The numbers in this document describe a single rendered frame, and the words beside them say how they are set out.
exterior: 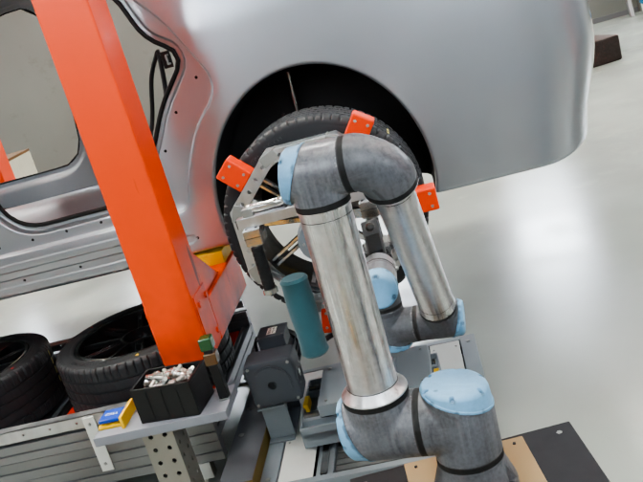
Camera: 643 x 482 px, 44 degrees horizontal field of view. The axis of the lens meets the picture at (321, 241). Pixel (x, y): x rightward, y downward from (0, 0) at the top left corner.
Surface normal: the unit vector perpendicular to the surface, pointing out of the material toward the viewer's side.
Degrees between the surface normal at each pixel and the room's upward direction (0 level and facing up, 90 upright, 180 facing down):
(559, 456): 0
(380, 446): 93
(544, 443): 0
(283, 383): 90
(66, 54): 90
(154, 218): 90
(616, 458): 0
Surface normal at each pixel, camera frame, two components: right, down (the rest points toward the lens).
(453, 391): -0.15, -0.95
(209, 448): -0.07, 0.30
